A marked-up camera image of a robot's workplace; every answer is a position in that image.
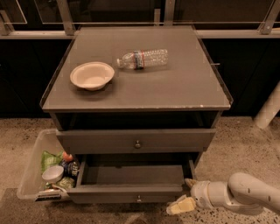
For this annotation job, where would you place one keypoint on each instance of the grey drawer cabinet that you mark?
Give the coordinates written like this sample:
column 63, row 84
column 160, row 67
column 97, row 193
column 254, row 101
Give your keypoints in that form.
column 187, row 93

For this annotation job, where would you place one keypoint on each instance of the grey drawer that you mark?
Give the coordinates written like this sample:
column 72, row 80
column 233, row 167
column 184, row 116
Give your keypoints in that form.
column 129, row 184
column 121, row 141

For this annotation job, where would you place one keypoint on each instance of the small white cup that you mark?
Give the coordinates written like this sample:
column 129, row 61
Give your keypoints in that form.
column 53, row 174

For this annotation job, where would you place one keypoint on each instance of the dark blue snack bag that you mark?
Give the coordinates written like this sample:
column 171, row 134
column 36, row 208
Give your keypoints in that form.
column 71, row 169

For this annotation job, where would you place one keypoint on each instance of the small green snack packet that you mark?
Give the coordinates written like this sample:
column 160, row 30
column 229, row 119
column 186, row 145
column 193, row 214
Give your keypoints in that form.
column 66, row 183

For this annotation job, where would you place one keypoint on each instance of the white paper bowl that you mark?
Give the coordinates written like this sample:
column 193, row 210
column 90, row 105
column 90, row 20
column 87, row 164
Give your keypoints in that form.
column 92, row 75

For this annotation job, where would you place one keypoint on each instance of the grey top drawer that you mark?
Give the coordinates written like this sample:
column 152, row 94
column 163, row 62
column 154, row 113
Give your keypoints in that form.
column 121, row 141

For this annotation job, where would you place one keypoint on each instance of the metal railing frame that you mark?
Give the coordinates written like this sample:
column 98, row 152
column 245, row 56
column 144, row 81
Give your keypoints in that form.
column 211, row 19

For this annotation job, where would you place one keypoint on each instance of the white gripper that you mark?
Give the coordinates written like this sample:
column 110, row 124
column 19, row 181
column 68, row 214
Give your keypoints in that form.
column 199, row 192

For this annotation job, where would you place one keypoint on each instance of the green chip bag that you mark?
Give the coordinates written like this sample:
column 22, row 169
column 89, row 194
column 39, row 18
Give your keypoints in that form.
column 48, row 159

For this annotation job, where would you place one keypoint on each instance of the clear plastic water bottle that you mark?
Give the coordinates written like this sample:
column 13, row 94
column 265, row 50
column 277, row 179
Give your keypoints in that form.
column 141, row 59

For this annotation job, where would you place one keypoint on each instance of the clear plastic storage bin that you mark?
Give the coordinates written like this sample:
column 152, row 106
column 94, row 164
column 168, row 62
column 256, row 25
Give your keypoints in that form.
column 32, row 186

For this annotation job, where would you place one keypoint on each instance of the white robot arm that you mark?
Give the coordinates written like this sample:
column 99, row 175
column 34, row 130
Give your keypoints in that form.
column 240, row 170

